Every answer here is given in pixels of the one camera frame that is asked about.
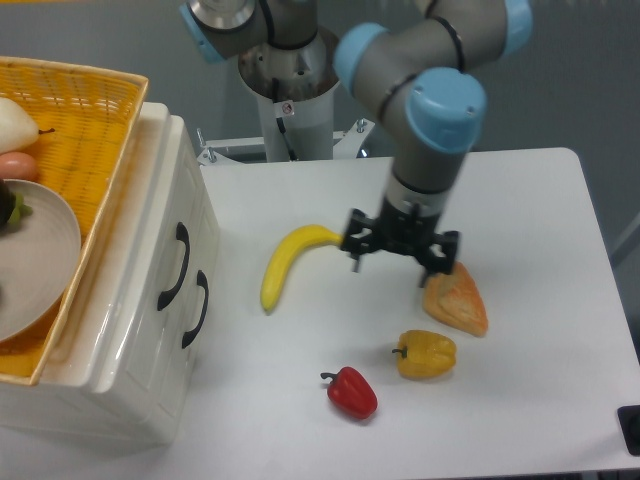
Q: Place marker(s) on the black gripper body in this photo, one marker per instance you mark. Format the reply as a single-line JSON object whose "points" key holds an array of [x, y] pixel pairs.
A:
{"points": [[407, 234]]}

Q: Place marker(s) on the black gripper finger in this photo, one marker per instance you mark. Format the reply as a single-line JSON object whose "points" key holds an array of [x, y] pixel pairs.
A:
{"points": [[360, 237], [437, 253]]}

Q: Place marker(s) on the white drawer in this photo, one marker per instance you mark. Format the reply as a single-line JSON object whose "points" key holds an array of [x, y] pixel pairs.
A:
{"points": [[135, 351], [191, 251]]}

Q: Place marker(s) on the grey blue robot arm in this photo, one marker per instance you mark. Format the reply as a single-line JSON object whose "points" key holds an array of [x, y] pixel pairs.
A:
{"points": [[416, 84]]}

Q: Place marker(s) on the white drawer cabinet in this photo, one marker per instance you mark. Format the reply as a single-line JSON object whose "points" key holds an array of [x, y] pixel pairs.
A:
{"points": [[67, 398]]}

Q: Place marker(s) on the yellow banana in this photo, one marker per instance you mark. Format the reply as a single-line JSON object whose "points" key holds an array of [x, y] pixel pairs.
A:
{"points": [[289, 249]]}

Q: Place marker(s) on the golden pastry turnover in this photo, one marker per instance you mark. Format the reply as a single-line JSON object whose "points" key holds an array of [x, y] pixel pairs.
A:
{"points": [[454, 300]]}

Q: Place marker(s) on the yellow bell pepper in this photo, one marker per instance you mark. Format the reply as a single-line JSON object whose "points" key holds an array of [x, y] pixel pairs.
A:
{"points": [[423, 354]]}

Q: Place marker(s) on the red bell pepper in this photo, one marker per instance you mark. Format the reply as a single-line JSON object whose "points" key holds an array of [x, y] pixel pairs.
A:
{"points": [[350, 392]]}

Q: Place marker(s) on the black device at edge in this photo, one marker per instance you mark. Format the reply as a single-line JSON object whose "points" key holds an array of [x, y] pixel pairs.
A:
{"points": [[629, 420]]}

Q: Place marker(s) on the yellow woven basket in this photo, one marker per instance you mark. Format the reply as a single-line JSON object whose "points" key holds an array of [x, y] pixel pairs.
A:
{"points": [[93, 112]]}

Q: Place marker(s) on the grey ceramic plate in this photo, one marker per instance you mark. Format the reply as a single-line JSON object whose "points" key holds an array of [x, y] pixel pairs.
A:
{"points": [[39, 257]]}

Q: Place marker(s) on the dark purple eggplant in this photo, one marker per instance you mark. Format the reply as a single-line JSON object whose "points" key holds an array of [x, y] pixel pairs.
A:
{"points": [[12, 207]]}

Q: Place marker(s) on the pink sausage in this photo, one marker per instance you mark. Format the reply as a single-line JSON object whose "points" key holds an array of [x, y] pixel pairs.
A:
{"points": [[18, 165]]}

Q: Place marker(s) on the white pear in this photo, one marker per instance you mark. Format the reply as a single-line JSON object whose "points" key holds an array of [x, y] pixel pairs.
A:
{"points": [[18, 129]]}

